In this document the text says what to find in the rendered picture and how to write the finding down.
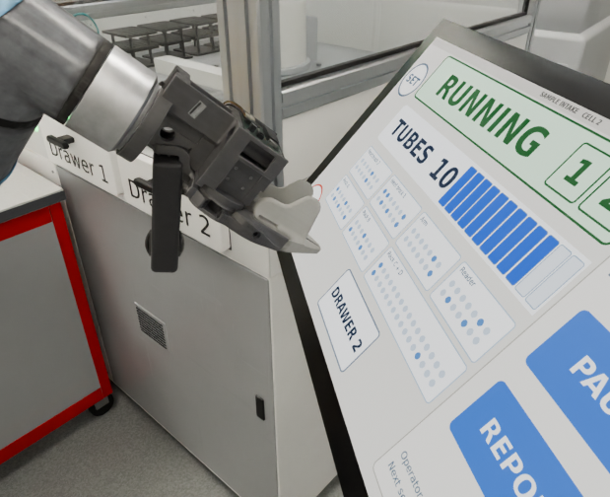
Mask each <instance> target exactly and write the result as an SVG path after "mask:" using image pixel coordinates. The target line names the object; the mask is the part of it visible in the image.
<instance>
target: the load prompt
mask: <svg viewBox="0 0 610 497"><path fill-rule="evenodd" d="M413 97H414V98H415V99H416V100H417V101H419V102H420V103H421V104H423V105H424V106H425V107H427V108H428V109H429V110H430V111H432V112H433V113H434V114H435V115H437V116H438V117H439V118H441V119H442V120H443V121H444V122H446V123H447V124H448V125H449V126H451V127H452V128H453V129H454V130H456V131H457V132H458V133H459V134H461V135H462V136H463V137H465V138H466V139H467V140H468V141H470V142H471V143H472V144H473V145H475V146H476V147H477V148H478V149H480V150H481V151H482V152H484V153H485V154H486V155H487V156H489V157H490V158H491V159H492V160H494V161H495V162H496V163H497V164H499V165H500V166H501V167H503V168H504V169H505V170H506V171H508V172H509V173H510V174H511V175H513V176H514V177H515V178H517V179H518V180H519V181H520V182H522V183H523V184H524V185H526V186H527V187H528V188H529V189H531V190H532V191H533V192H534V193H536V194H537V195H538V196H539V197H541V198H542V199H543V200H545V201H546V202H547V203H548V204H550V205H551V206H552V207H553V208H555V209H556V210H557V211H558V212H560V213H561V214H562V215H563V216H565V217H566V218H567V219H569V220H570V221H571V222H572V223H574V224H575V225H576V226H577V227H579V228H580V229H581V230H582V231H584V232H585V233H586V234H588V235H589V236H590V237H591V238H593V239H594V240H595V241H596V242H598V243H599V244H600V245H601V246H603V247H604V248H605V249H609V248H610V139H609V138H608V137H606V136H604V135H602V134H600V133H598V132H596V131H594V130H592V129H590V128H588V127H587V126H585V125H583V124H581V123H579V122H577V121H575V120H573V119H571V118H569V117H567V116H566V115H564V114H562V113H560V112H558V111H556V110H554V109H552V108H550V107H548V106H546V105H544V104H542V103H540V102H538V101H536V100H534V99H532V98H530V97H528V96H527V95H526V94H524V93H522V92H520V91H518V90H516V89H514V88H512V87H510V86H508V85H506V84H504V83H503V82H501V81H499V80H497V79H495V78H493V77H491V76H489V75H487V74H485V73H483V72H482V71H480V70H478V69H476V68H474V67H472V66H470V65H468V64H466V63H464V62H462V61H461V60H459V59H457V58H455V57H453V56H451V55H448V56H447V57H446V58H445V60H444V61H443V62H442V63H441V64H440V65H439V67H438V68H437V69H436V70H435V71H434V72H433V74H432V75H431V76H430V77H429V78H428V79H427V80H426V82H425V83H424V84H423V85H422V86H421V87H420V89H419V90H418V91H417V92H416V93H415V94H414V95H413Z"/></svg>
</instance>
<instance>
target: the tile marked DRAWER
mask: <svg viewBox="0 0 610 497"><path fill-rule="evenodd" d="M316 304H317V307H318V310H319V313H320V315H321V318H322V321H323V324H324V327H325V330H326V333H327V336H328V339H329V342H330V345H331V348H332V351H333V354H334V357H335V360H336V363H337V365H338V368H339V371H340V374H341V375H342V374H343V373H344V372H345V371H346V370H347V369H348V368H350V367H351V366H352V365H353V364H354V363H355V362H356V361H357V360H358V359H359V358H360V357H361V356H362V355H363V354H364V353H365V352H366V351H367V350H368V349H369V348H370V347H371V346H372V345H373V344H374V343H375V342H376V341H377V340H378V339H379V338H380V337H381V336H382V334H381V332H380V330H379V328H378V326H377V324H376V321H375V319H374V317H373V314H372V312H371V310H370V308H369V305H368V303H367V301H366V299H365V297H364V295H363V293H362V291H361V288H360V286H359V284H358V282H357V280H356V278H355V276H354V274H353V272H352V269H351V267H349V268H348V269H347V270H346V271H345V272H344V273H343V274H342V275H341V276H340V277H339V278H338V279H337V280H336V281H335V283H334V284H333V285H332V286H331V287H330V288H329V289H328V290H327V291H326V292H325V293H324V294H323V295H322V296H321V298H320V299H319V300H318V301H317V302H316Z"/></svg>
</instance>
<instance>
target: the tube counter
mask: <svg viewBox="0 0 610 497"><path fill-rule="evenodd" d="M417 184H418V185H419V186H420V187H421V188H422V189H423V190H424V191H425V192H426V194H427V195H428V196H429V197H430V198H431V199H432V200H433V202H434V203H435V204H436V206H437V207H438V208H439V210H440V211H441V212H442V213H443V214H444V215H445V217H446V218H447V219H448V220H449V221H450V222H451V223H452V225H453V226H454V227H455V228H456V229H457V230H458V232H459V233H460V234H461V235H462V236H463V237H464V238H465V240H466V241H467V242H468V243H469V244H470V245H471V246H472V247H473V248H474V249H475V250H476V251H477V252H478V254H479V255H480V256H481V257H482V258H483V259H484V260H485V262H486V263H487V264H488V265H489V266H490V267H491V268H492V270H493V271H494V272H495V273H496V274H497V275H498V277H499V278H500V279H501V280H502V281H503V282H504V283H505V285H506V286H507V287H508V288H509V289H510V290H511V292H512V293H513V294H514V295H515V296H516V297H517V299H518V300H519V301H520V302H521V303H522V305H523V306H524V307H525V308H526V309H527V310H528V311H529V312H530V313H531V315H532V316H533V315H534V314H535V313H536V312H537V311H538V310H540V309H541V308H542V307H543V306H544V305H545V304H546V303H547V302H549V301H550V300H551V299H552V298H553V297H554V296H555V295H556V294H558V293H559V292H560V291H561V290H562V289H563V288H564V287H566V286H567V285H568V284H569V283H570V282H571V281H572V280H573V279H575V278H576V277H577V276H578V275H579V274H580V273H581V272H582V271H584V270H585V269H586V268H587V267H588V265H589V264H591V263H592V262H591V261H590V260H589V259H587V258H586V257H585V256H584V255H583V254H582V253H580V252H579V251H578V250H577V249H576V248H574V247H573V246H572V245H571V244H570V243H568V242H567V241H566V240H565V239H564V238H563V237H561V236H560V235H559V234H558V233H557V232H556V231H554V230H553V229H552V228H551V227H550V226H548V225H547V224H546V223H545V222H544V221H543V220H541V219H540V218H539V217H538V216H537V215H536V214H534V213H533V212H532V211H531V210H530V209H528V208H527V207H526V206H525V205H524V204H523V203H521V202H520V201H519V200H518V199H517V198H516V197H514V196H513V195H512V194H511V193H510V192H508V191H507V190H506V189H505V188H504V187H503V186H501V185H500V184H499V183H498V182H497V181H496V180H494V179H493V178H492V177H491V176H489V175H488V174H487V173H486V172H485V171H484V170H482V169H481V168H480V167H479V166H478V165H477V164H475V163H474V162H473V161H472V160H471V159H469V158H468V157H467V156H466V155H465V154H464V153H462V152H461V151H460V150H459V149H458V148H457V147H455V146H454V145H453V144H452V145H451V146H450V147H449V148H448V149H447V150H446V151H445V153H444V154H443V155H442V156H441V157H440V158H439V159H438V160H437V161H436V162H435V163H434V164H433V166H432V167H431V168H430V169H429V170H428V171H427V172H426V173H425V174H424V175H423V176H422V177H421V179H420V180H419V181H418V182H417Z"/></svg>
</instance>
